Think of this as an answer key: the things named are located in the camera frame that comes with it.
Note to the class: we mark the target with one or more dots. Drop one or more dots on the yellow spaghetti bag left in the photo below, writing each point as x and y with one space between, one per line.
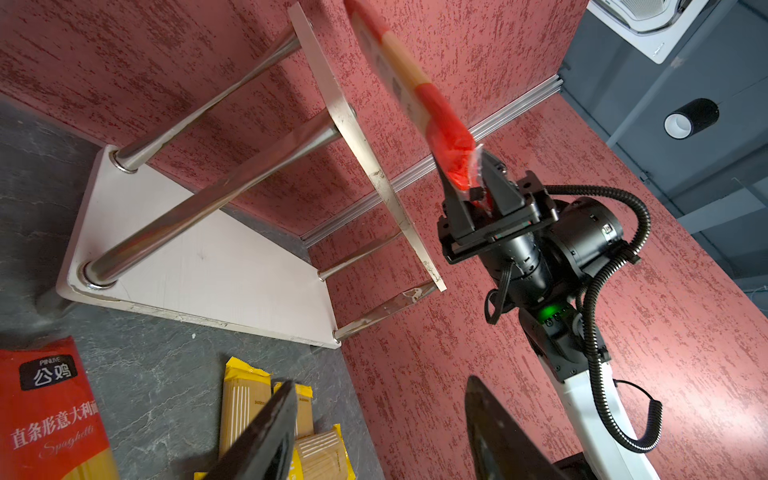
246 390

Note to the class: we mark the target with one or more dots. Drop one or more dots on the yellow spaghetti bag crosswise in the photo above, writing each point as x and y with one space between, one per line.
318 456

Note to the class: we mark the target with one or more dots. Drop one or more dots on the yellow spaghetti bag right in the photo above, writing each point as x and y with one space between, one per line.
304 421

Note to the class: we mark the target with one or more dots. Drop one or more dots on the white two-tier shelf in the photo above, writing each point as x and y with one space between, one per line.
142 243

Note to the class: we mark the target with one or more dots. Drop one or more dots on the yellow spaghetti bag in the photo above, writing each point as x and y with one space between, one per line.
246 390
304 421

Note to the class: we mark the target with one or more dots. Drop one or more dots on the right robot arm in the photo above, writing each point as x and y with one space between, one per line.
563 333

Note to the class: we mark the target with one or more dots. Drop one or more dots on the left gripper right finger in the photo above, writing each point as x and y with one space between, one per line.
500 448

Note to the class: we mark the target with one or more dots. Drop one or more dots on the black ceiling spotlight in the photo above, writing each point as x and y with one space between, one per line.
692 118

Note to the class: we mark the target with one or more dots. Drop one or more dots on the red spaghetti bag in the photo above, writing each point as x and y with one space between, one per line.
51 427
453 146

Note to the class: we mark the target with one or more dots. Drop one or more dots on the ceiling air conditioner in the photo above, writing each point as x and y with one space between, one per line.
653 27

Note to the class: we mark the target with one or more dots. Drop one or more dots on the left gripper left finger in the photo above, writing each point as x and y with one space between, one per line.
264 450

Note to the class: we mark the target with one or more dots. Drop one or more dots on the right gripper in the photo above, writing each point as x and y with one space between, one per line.
553 238

